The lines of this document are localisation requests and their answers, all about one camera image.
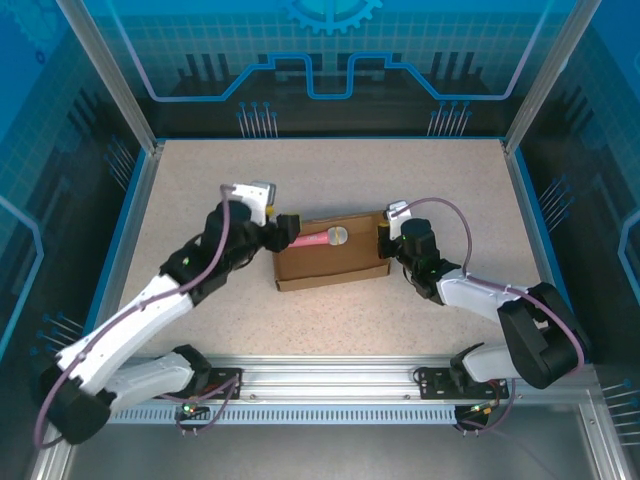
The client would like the aluminium frame post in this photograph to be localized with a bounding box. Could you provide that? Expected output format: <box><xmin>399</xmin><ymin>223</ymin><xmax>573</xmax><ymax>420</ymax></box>
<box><xmin>501</xmin><ymin>0</ymin><xmax>604</xmax><ymax>155</ymax></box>
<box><xmin>53</xmin><ymin>0</ymin><xmax>167</xmax><ymax>154</ymax></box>

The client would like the slotted grey cable duct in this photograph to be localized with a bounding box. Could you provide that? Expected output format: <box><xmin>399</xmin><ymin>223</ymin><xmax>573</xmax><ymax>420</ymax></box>
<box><xmin>107</xmin><ymin>405</ymin><xmax>459</xmax><ymax>426</ymax></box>

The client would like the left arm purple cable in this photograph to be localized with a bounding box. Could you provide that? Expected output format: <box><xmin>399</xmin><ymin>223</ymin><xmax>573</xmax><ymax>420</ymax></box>
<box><xmin>33</xmin><ymin>183</ymin><xmax>245</xmax><ymax>449</ymax></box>

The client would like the brown cardboard box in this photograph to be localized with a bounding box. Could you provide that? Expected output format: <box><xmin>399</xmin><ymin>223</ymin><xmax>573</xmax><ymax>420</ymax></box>
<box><xmin>271</xmin><ymin>209</ymin><xmax>391</xmax><ymax>294</ymax></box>

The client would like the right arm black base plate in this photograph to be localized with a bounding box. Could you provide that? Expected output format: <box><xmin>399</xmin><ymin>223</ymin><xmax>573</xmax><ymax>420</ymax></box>
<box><xmin>417</xmin><ymin>366</ymin><xmax>511</xmax><ymax>401</ymax></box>

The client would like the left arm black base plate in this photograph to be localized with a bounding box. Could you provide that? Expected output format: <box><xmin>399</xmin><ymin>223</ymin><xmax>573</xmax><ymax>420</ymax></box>
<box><xmin>197</xmin><ymin>366</ymin><xmax>245</xmax><ymax>401</ymax></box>

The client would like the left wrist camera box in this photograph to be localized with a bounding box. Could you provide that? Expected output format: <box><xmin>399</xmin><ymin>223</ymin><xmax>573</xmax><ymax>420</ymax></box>
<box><xmin>232</xmin><ymin>180</ymin><xmax>278</xmax><ymax>224</ymax></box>

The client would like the power connector with green light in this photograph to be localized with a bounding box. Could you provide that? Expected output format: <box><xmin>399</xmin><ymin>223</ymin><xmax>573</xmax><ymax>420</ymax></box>
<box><xmin>462</xmin><ymin>399</ymin><xmax>501</xmax><ymax>419</ymax></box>
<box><xmin>174</xmin><ymin>397</ymin><xmax>211</xmax><ymax>420</ymax></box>

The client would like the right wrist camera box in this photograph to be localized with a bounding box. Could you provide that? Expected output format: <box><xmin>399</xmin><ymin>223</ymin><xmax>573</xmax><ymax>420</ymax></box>
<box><xmin>382</xmin><ymin>199</ymin><xmax>414</xmax><ymax>225</ymax></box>

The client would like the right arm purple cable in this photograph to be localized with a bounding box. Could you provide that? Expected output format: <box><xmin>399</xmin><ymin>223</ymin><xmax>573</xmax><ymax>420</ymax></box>
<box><xmin>392</xmin><ymin>197</ymin><xmax>587</xmax><ymax>437</ymax></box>

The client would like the blue table edge strip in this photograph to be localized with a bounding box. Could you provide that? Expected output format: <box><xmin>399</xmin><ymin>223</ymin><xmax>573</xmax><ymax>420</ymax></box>
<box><xmin>73</xmin><ymin>148</ymin><xmax>152</xmax><ymax>362</ymax></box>
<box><xmin>513</xmin><ymin>148</ymin><xmax>590</xmax><ymax>363</ymax></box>

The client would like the pink toy microphone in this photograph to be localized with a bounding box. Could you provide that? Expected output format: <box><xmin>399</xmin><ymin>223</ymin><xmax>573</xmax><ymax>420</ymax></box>
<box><xmin>288</xmin><ymin>225</ymin><xmax>351</xmax><ymax>251</ymax></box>

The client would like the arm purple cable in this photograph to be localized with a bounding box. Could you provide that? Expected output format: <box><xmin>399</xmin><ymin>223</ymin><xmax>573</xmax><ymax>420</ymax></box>
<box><xmin>33</xmin><ymin>183</ymin><xmax>245</xmax><ymax>449</ymax></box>
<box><xmin>392</xmin><ymin>197</ymin><xmax>587</xmax><ymax>437</ymax></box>

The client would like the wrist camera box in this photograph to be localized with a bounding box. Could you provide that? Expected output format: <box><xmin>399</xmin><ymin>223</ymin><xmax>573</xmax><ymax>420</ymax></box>
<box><xmin>232</xmin><ymin>180</ymin><xmax>278</xmax><ymax>224</ymax></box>
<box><xmin>382</xmin><ymin>199</ymin><xmax>414</xmax><ymax>225</ymax></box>

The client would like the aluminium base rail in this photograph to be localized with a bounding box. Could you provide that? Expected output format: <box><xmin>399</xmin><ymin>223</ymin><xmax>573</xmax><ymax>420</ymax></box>
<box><xmin>64</xmin><ymin>353</ymin><xmax>599</xmax><ymax>401</ymax></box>

